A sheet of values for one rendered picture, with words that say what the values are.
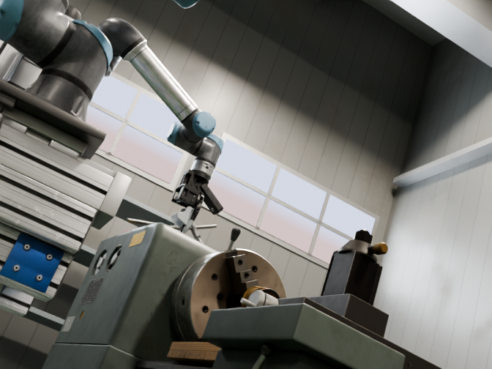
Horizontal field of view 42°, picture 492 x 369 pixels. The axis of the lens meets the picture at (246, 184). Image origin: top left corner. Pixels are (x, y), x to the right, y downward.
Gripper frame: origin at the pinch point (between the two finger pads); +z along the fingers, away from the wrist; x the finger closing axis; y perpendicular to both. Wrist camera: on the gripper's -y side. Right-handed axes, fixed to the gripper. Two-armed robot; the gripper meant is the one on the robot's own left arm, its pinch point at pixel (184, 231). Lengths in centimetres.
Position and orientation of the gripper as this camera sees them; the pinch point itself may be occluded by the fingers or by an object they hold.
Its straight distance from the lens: 208.8
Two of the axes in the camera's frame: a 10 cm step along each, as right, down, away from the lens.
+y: -8.0, -4.6, -3.8
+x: 5.1, -2.0, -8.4
